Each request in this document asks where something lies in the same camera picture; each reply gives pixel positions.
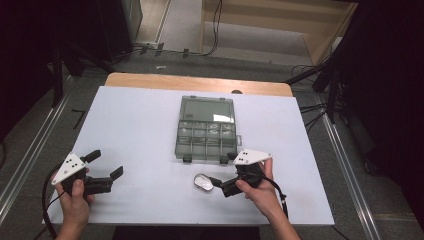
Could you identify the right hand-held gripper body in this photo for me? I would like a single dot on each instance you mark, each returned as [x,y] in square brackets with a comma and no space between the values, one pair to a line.
[250,157]

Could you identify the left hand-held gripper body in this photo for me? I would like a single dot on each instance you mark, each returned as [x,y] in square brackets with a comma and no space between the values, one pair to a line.
[71,165]

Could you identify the small oval metal tin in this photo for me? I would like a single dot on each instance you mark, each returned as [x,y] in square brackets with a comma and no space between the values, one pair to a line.
[203,182]

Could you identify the transparent grey compartment box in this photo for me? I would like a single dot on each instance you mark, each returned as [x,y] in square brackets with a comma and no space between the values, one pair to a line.
[205,140]

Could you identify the person's right hand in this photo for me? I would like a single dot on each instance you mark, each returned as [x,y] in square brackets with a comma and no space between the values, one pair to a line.
[265,196]

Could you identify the person's left hand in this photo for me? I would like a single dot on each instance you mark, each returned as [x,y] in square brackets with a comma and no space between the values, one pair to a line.
[75,210]

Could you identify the white table cover sheet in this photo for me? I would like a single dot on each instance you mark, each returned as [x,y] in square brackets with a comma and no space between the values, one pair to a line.
[150,206]

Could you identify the dark round table grommet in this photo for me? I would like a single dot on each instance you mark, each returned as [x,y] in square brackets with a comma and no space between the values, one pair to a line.
[236,91]

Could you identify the black metal stand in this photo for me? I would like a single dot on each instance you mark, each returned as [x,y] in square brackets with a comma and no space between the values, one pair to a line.
[57,80]

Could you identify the black tripod stand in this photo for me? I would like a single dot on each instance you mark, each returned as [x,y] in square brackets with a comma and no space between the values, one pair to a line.
[331,93]

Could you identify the small white floor tag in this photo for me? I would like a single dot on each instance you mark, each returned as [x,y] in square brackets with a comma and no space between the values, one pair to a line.
[161,67]

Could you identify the dark curtain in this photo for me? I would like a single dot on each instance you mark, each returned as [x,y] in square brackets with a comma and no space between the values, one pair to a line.
[23,50]
[390,83]

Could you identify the wooden shelf unit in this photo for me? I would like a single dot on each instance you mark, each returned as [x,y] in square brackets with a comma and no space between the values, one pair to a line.
[266,30]

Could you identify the black cabinet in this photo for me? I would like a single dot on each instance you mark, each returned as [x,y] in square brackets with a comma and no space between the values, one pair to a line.
[115,26]

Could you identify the metal floor rail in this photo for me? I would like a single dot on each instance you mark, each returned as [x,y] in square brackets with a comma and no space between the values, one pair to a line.
[350,173]
[30,160]

